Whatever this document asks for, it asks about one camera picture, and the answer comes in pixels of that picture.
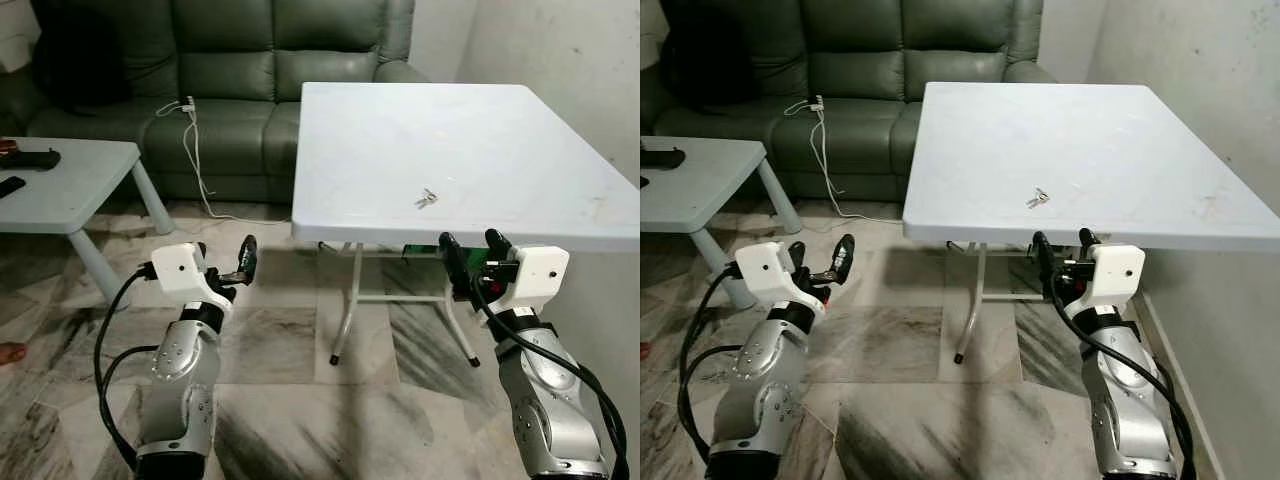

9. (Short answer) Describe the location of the black bag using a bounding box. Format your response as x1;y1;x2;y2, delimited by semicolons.
660;0;761;111
30;0;136;111

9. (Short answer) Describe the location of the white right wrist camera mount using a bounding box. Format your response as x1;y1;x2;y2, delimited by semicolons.
1075;243;1147;311
497;246;571;311

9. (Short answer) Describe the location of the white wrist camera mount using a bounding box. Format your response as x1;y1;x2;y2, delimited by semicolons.
1075;243;1147;311
150;243;236;311
735;242;831;321
497;246;571;311

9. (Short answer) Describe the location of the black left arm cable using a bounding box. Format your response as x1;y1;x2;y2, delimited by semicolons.
677;262;746;463
94;262;161;471

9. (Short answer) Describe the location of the white plastic folding table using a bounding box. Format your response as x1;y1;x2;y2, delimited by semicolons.
292;82;641;367
903;82;1280;364

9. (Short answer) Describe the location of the green leather sofa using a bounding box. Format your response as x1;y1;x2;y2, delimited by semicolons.
640;0;1057;203
0;0;431;206

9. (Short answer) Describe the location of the white charger cable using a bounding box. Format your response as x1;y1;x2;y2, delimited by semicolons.
783;95;906;224
155;95;293;224

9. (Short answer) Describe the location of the low grey coffee table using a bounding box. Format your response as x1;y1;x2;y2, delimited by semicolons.
0;137;176;311
640;137;801;311

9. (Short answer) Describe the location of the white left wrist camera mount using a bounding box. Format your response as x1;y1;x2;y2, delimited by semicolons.
150;243;236;311
735;242;831;321

